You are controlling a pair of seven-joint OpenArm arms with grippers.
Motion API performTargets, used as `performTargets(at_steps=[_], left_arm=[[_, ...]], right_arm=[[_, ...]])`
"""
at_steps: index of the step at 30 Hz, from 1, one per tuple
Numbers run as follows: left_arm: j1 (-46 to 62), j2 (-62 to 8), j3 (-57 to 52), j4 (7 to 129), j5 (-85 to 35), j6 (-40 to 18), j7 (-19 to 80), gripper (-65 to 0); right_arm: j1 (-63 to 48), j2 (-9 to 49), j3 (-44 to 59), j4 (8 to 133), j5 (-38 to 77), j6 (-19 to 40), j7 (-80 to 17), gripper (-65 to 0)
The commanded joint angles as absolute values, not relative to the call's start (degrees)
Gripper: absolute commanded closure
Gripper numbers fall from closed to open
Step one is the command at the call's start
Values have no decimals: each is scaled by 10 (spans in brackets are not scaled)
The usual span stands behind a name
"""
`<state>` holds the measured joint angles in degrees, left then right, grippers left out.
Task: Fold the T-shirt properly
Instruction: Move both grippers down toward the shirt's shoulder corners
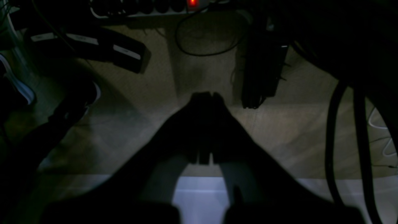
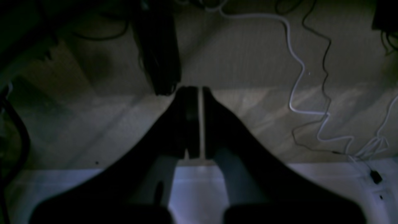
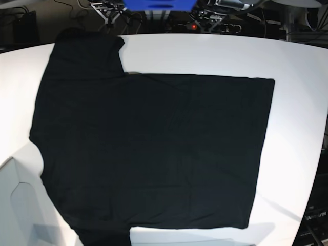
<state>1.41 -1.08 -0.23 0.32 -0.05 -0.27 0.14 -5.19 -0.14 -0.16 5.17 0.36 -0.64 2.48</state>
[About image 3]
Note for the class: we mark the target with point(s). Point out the black T-shirt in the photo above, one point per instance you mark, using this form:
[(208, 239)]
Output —
[(167, 151)]

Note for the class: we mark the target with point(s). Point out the black power strip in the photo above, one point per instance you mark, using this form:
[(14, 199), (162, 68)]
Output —
[(207, 28)]

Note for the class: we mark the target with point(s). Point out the blue box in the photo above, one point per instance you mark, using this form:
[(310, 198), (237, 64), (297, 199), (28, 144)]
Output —
[(170, 5)]

